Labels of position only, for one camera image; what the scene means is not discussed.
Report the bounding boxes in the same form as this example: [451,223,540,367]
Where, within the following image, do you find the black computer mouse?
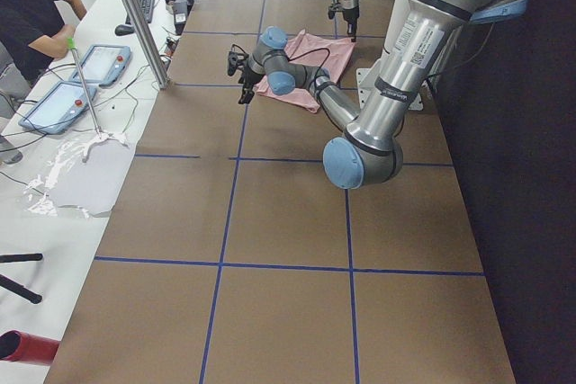
[114,24,134,37]

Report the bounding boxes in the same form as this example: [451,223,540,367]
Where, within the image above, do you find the black keyboard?
[123,0,158,26]

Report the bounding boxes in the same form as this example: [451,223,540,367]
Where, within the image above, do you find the crumpled clear plastic sheet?
[19,133,135,218]

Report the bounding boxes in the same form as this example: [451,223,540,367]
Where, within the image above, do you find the person in black shirt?
[1,0,87,85]

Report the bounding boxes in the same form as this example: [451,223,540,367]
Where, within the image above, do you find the lower blue teach pendant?
[18,81,88,135]

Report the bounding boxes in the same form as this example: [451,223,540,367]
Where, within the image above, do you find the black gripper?
[328,0,360,42]
[227,43,257,104]

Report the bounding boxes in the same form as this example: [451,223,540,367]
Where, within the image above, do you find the pink Snoopy t-shirt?
[254,29,356,114]

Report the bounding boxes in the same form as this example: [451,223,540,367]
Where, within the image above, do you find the blue teach pendant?
[80,44,132,87]
[18,81,88,135]

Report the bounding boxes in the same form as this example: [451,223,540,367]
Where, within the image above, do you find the upper blue teach pendant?
[80,44,132,87]

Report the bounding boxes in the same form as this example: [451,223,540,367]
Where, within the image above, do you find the red tube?
[1,330,59,366]

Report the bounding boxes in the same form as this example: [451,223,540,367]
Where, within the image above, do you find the metal rod green tip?
[67,37,103,138]

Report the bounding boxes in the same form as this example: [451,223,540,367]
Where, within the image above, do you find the aluminium frame post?
[121,0,169,89]

